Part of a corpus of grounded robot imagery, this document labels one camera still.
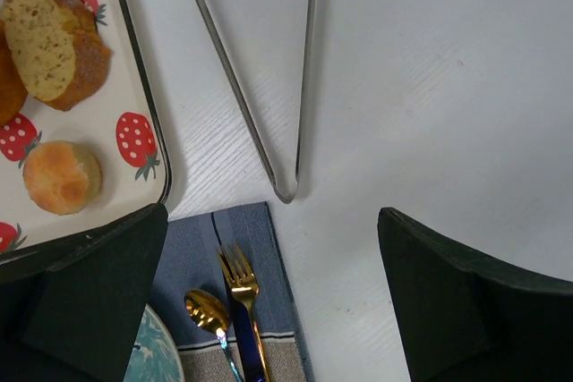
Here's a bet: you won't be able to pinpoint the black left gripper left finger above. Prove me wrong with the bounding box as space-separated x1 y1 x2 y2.
1 203 167 381

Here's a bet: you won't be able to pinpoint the large orange bundt bread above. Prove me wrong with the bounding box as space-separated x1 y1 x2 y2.
0 21 28 126

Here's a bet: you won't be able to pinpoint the small round bread bun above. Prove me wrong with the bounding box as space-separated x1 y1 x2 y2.
22 140 103 216

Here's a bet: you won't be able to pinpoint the gold fork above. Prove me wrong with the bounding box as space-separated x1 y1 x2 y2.
218 243 272 381

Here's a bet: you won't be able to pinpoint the blue grey placemat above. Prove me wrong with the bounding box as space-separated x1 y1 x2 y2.
150 202 314 381

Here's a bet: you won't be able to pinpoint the strawberry pattern enamel tray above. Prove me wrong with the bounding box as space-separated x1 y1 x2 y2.
1 0 171 256

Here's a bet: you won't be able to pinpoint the metal tongs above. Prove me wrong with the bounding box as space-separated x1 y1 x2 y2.
175 0 321 205

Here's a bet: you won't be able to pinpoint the teal and red plate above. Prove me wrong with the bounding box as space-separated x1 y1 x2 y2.
124 305 185 382

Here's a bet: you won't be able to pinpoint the gold spoon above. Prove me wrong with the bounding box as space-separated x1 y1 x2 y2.
184 289 244 381

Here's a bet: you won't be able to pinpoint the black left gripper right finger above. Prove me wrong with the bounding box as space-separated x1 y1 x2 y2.
378 208 572 381

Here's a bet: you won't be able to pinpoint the sliced brown bread loaf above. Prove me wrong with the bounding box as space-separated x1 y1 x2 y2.
1 0 112 111

